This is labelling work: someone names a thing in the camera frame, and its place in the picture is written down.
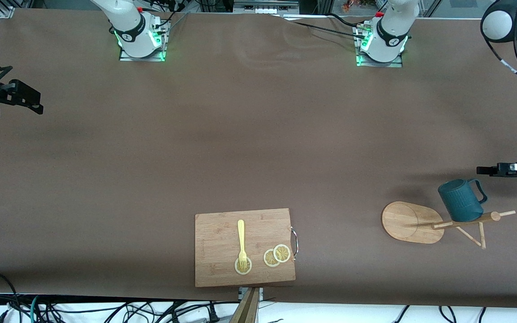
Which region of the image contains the teal floor cable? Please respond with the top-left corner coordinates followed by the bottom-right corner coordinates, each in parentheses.
top-left (28, 295), bottom-right (44, 323)

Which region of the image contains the wooden mug rack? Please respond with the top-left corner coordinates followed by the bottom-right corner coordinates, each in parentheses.
top-left (381, 192), bottom-right (516, 250)

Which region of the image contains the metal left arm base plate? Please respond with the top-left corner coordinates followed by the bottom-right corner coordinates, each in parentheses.
top-left (356, 25), bottom-right (404, 68)

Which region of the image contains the wooden cutting board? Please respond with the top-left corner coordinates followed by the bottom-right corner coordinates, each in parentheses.
top-left (194, 208), bottom-right (297, 288)

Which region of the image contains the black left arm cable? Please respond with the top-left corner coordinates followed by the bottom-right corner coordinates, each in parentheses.
top-left (483, 0), bottom-right (517, 88)

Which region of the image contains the black cable on table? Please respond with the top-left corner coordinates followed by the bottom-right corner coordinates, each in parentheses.
top-left (281, 13), bottom-right (369, 40)

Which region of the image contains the teal mug with handle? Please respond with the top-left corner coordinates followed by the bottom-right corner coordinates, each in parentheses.
top-left (438, 179), bottom-right (489, 223)

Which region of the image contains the white power strip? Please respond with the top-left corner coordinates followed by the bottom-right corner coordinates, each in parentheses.
top-left (233, 0), bottom-right (300, 14)

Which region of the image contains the lemon slice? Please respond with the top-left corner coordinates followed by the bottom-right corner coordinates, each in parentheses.
top-left (263, 249), bottom-right (281, 268)
top-left (234, 256), bottom-right (253, 275)
top-left (273, 244), bottom-right (291, 263)

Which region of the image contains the metal bracket under post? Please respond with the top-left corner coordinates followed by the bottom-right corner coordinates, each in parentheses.
top-left (239, 287), bottom-right (264, 301)

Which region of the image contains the yellow plastic fork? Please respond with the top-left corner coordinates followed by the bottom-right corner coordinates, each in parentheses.
top-left (237, 219), bottom-right (248, 271)

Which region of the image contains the wooden post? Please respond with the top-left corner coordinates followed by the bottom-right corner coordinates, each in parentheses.
top-left (229, 288), bottom-right (260, 323)

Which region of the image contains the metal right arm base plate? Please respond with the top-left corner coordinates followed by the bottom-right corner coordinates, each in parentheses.
top-left (119, 20), bottom-right (166, 62)

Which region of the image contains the metal cutting board handle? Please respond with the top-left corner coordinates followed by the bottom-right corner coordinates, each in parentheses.
top-left (289, 227), bottom-right (299, 261)

